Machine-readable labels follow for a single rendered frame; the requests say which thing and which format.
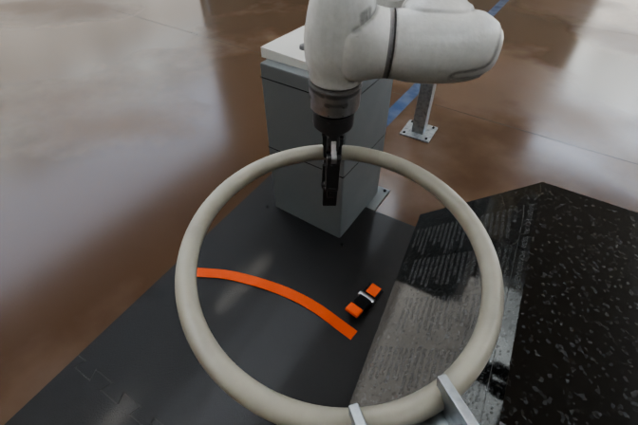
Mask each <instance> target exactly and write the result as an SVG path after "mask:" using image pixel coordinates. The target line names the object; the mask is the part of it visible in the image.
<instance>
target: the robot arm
mask: <svg viewBox="0 0 638 425"><path fill-rule="evenodd" d="M503 38H504V36H503V30H502V29H501V26H500V23H499V21H498V20H497V19H496V18H494V17H493V16H492V15H490V14H489V13H487V12H486V11H483V10H479V9H474V6H473V5H472V4H470V3H469V2H468V1H467V0H310V1H309V6H308V11H307V17H306V23H305V32H304V43H303V44H300V46H299V49H301V50H304V51H305V60H306V64H307V67H308V70H309V93H310V108H311V109H312V122H313V125H314V127H315V128H316V129H317V130H318V131H319V132H321V133H322V144H323V146H324V147H323V155H324V158H325V159H323V162H324V163H326V164H323V166H322V182H321V187H322V189H323V202H322V205H323V206H336V200H337V192H338V189H339V187H338V183H339V172H340V163H341V159H342V157H341V154H342V146H343V143H344V137H343V136H342V135H343V134H344V133H346V132H348V131H349V130H350V129H351V128H352V126H353V122H354V114H355V112H356V111H357V110H358V108H359V106H360V99H361V92H362V86H363V81H366V80H372V79H392V80H398V81H402V82H406V83H462V82H467V81H471V80H474V79H476V78H479V77H480V76H481V75H482V74H484V73H486V72H487V71H489V70H490V69H491V68H492V67H493V66H494V65H495V63H496V61H497V58H498V56H499V54H500V51H501V49H502V45H503ZM337 151H338V152H337Z"/></svg>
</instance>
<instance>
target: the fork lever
mask: <svg viewBox="0 0 638 425"><path fill-rule="evenodd" d="M437 387H438V388H439V390H440V392H441V396H442V399H443V403H444V410H443V411H441V412H440V413H438V414H437V415H435V416H432V417H431V418H429V419H427V420H426V421H424V422H422V423H420V424H417V425H479V424H478V422H477V421H476V419H475V418H474V416H473V415H472V413H471V411H470V410H469V408H468V407H467V405H466V404H465V402H464V401H463V399H462V398H461V396H460V394H459V393H458V391H457V390H456V388H455V387H454V385H453V384H452V382H451V381H450V379H449V378H448V377H447V376H446V374H443V375H440V376H437ZM348 414H349V417H350V420H351V424H352V425H366V421H365V419H364V416H363V414H362V411H361V409H360V406H359V404H358V403H354V404H351V405H349V406H348Z"/></svg>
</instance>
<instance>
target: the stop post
mask: <svg viewBox="0 0 638 425"><path fill-rule="evenodd" d="M436 86H437V84H436V83H421V86H420V91H419V96H418V100H417V105H416V110H415V116H414V120H409V122H408V123H407V124H406V126H405V127H404V128H403V130H402V131H401V132H400V134H399V135H402V136H406V137H409V138H412V139H417V140H420V141H423V142H426V143H428V142H429V141H430V139H432V137H433V136H434V134H435V133H436V131H437V129H438V127H436V126H432V125H429V124H428V120H429V116H430V111H431V107H432V103H433V99H434V95H435V90H436Z"/></svg>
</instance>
